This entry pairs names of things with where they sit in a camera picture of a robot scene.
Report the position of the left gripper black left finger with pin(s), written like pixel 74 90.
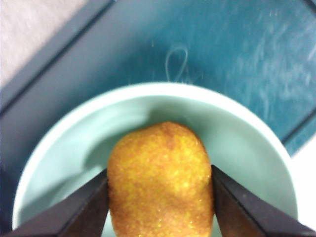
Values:
pixel 74 217

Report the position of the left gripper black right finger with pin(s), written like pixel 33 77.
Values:
pixel 247 217

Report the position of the dark rectangular tray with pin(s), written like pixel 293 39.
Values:
pixel 197 37

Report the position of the orange-brown oval fruit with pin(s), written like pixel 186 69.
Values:
pixel 160 177

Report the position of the teal ribbed bowl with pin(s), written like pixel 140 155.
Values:
pixel 69 148

